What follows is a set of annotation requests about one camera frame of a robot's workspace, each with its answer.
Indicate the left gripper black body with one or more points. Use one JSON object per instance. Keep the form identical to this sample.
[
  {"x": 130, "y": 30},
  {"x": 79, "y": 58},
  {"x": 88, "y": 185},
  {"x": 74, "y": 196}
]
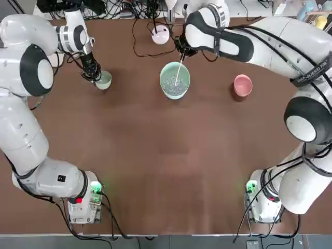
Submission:
[{"x": 88, "y": 62}]

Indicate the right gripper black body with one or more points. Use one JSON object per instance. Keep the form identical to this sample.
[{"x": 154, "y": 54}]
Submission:
[{"x": 181, "y": 42}]

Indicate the small green bowl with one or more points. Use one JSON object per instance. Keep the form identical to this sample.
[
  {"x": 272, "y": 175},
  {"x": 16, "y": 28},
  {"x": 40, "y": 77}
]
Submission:
[{"x": 105, "y": 82}]

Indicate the cream spoon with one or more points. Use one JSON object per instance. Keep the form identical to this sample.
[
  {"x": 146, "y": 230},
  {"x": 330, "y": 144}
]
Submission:
[{"x": 179, "y": 70}]

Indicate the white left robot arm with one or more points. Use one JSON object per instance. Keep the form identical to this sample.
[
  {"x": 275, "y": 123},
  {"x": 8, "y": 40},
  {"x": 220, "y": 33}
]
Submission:
[{"x": 20, "y": 129}]

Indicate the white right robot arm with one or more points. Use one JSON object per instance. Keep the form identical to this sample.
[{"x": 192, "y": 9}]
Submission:
[{"x": 285, "y": 39}]

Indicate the large green bowl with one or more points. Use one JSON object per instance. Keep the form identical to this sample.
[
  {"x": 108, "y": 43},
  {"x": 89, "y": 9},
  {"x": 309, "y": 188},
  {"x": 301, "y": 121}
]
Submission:
[{"x": 166, "y": 68}]

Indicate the pink bowl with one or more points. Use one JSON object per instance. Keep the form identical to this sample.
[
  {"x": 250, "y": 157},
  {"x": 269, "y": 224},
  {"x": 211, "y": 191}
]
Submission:
[{"x": 242, "y": 85}]

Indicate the white desk lamp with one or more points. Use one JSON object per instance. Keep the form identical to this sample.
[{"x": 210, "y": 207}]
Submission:
[{"x": 160, "y": 36}]

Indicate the clear beads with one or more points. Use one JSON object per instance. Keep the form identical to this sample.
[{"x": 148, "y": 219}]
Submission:
[{"x": 168, "y": 85}]

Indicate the blue cup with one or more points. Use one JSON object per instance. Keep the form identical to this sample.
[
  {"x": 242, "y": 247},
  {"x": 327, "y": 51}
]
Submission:
[{"x": 306, "y": 9}]

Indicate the yellow cup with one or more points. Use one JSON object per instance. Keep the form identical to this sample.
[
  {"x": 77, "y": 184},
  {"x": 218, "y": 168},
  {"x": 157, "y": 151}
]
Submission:
[{"x": 321, "y": 22}]

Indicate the aluminium frame post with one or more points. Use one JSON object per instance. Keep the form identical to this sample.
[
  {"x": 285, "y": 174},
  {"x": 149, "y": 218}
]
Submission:
[{"x": 170, "y": 16}]

